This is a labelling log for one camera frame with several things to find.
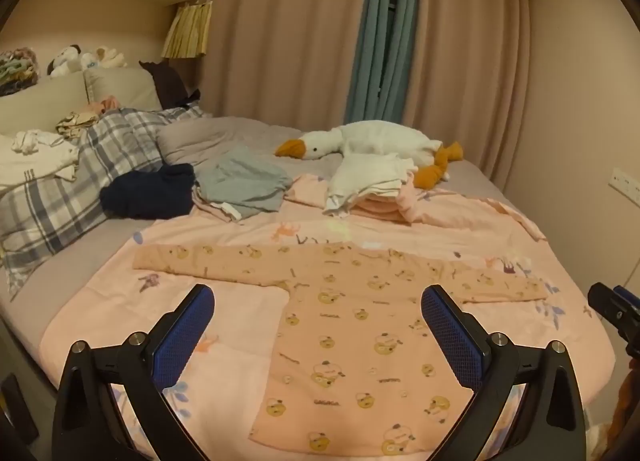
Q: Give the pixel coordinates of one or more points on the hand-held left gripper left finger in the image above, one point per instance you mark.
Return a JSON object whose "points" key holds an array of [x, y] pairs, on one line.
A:
{"points": [[185, 336]]}

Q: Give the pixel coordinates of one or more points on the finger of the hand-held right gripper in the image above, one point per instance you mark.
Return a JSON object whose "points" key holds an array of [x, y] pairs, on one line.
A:
{"points": [[607, 308]]}

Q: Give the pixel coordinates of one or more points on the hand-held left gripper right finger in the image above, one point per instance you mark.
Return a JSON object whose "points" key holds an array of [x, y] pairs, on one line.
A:
{"points": [[450, 336]]}

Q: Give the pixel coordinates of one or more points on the pink printed baby shirt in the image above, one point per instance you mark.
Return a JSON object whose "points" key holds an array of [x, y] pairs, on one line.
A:
{"points": [[350, 341]]}

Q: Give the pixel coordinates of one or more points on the pink folded clothes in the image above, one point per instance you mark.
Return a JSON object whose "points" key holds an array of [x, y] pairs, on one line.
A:
{"points": [[380, 208]]}

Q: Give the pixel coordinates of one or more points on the grey-green clothes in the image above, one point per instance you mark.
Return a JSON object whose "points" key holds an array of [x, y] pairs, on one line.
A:
{"points": [[240, 181]]}

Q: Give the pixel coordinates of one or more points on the white folded clothes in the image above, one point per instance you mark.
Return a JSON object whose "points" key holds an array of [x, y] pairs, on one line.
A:
{"points": [[360, 176]]}

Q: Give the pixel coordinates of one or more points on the beige printed clothes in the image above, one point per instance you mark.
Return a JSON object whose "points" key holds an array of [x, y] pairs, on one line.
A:
{"points": [[77, 123]]}

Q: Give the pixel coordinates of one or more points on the small white clothes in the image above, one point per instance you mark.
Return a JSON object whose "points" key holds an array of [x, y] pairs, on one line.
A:
{"points": [[35, 140]]}

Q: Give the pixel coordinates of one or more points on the pink printed blanket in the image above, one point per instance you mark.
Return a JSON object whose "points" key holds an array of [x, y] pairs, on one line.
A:
{"points": [[240, 321]]}

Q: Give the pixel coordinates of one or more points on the orange plush toy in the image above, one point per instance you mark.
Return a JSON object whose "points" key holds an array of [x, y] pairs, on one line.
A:
{"points": [[627, 391]]}

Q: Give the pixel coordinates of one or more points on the grey bed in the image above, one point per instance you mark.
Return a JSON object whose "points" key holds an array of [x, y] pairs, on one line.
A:
{"points": [[65, 266]]}

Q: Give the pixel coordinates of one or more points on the navy clothing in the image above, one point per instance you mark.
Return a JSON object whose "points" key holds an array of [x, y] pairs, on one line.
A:
{"points": [[145, 191]]}

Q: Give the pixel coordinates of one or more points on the plaid quilt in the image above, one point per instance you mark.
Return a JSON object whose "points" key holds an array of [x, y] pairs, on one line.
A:
{"points": [[50, 211]]}

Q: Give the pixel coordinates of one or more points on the white goose plush toy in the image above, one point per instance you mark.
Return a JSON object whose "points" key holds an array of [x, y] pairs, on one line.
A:
{"points": [[370, 138]]}

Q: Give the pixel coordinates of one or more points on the white striped cloth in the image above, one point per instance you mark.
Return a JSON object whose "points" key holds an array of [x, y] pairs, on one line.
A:
{"points": [[30, 166]]}

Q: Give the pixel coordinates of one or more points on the dark brown cloth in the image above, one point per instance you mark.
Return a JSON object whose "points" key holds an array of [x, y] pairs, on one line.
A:
{"points": [[167, 83]]}

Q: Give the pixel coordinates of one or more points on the beige headboard cushion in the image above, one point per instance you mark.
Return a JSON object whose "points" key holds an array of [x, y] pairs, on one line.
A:
{"points": [[122, 86], [45, 101]]}

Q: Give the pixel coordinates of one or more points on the beige curtain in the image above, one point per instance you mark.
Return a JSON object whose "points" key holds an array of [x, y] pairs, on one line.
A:
{"points": [[470, 66], [280, 31]]}

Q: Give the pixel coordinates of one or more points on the cream plush toy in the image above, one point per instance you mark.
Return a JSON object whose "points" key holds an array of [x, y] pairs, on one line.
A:
{"points": [[110, 57]]}

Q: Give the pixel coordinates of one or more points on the white dog plush toy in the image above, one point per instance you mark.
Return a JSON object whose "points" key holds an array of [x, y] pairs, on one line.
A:
{"points": [[70, 61]]}

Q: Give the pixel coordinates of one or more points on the teal curtain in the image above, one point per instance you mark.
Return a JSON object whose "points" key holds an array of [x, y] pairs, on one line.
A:
{"points": [[385, 41]]}

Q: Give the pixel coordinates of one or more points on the yellow pleated cloth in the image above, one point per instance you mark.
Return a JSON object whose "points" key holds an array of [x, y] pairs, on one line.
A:
{"points": [[187, 31]]}

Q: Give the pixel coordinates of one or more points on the colourful knitted bag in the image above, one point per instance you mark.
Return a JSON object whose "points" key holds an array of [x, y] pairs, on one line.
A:
{"points": [[17, 71]]}

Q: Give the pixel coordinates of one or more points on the white wall socket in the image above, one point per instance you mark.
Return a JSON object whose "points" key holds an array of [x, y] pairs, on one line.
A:
{"points": [[625, 186]]}

